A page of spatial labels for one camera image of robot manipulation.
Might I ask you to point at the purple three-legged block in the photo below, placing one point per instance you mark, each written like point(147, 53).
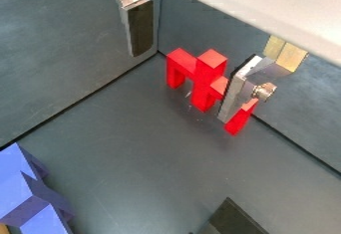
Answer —
point(31, 206)

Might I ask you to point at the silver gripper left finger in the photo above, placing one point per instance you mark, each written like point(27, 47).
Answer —
point(138, 19)

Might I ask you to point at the red three-legged block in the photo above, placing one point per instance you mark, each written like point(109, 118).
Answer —
point(205, 71)

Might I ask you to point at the black angle bracket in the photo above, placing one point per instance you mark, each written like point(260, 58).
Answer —
point(230, 220)

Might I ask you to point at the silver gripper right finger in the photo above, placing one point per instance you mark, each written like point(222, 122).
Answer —
point(252, 80)

